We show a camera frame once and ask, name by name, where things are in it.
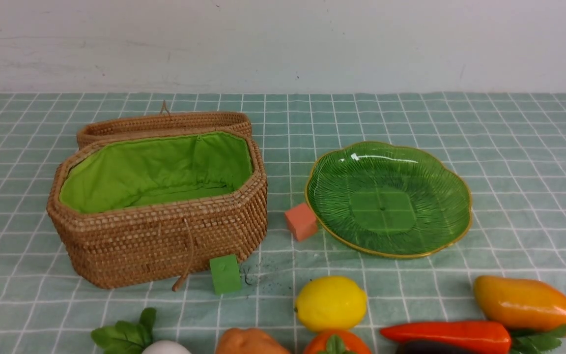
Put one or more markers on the yellow lemon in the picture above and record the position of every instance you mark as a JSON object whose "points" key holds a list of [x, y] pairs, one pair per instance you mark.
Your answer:
{"points": [[331, 302]]}

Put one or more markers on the brown potato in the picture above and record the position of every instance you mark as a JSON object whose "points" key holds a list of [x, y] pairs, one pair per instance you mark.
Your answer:
{"points": [[248, 341]]}

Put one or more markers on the orange persimmon green calyx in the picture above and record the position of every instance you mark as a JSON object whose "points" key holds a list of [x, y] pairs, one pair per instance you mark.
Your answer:
{"points": [[337, 342]]}

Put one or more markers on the white radish with leaves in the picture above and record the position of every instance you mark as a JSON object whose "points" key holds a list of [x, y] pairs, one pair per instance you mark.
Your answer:
{"points": [[125, 337]]}

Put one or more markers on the orange carrot with leaves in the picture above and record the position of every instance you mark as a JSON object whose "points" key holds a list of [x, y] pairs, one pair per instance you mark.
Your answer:
{"points": [[480, 337]]}

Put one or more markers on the orange yellow mango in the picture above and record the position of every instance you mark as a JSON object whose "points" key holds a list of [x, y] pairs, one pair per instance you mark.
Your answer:
{"points": [[520, 303]]}

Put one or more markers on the salmon pink foam cube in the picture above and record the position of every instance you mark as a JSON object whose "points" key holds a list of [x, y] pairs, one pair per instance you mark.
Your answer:
{"points": [[301, 222]]}

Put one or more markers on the green glass leaf plate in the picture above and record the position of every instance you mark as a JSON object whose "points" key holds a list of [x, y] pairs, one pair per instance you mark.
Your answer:
{"points": [[387, 200]]}

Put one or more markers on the green foam cube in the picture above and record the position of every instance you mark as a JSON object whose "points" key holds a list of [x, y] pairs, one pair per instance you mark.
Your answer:
{"points": [[225, 273]]}

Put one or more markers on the woven wicker basket lid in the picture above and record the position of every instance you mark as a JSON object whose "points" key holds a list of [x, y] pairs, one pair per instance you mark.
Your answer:
{"points": [[165, 120]]}

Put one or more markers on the woven wicker basket green lining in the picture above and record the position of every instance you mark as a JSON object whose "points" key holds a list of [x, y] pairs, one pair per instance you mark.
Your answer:
{"points": [[150, 206]]}

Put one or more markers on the green checkered tablecloth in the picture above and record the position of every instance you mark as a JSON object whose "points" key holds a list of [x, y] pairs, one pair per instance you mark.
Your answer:
{"points": [[510, 148]]}

